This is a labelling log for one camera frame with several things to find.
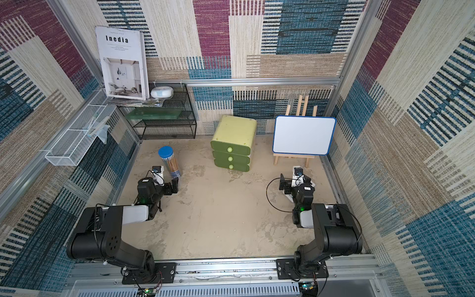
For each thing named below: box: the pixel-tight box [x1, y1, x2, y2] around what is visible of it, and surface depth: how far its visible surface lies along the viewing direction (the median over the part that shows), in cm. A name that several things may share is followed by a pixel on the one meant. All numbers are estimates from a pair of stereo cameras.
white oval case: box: [150, 86, 174, 99], surface depth 89 cm
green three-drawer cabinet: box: [210, 114, 258, 173], surface depth 96 cm
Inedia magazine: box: [95, 25, 150, 101], surface depth 79 cm
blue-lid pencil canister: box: [157, 145, 181, 179], surface depth 90 cm
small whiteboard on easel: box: [272, 94, 337, 168], surface depth 98 cm
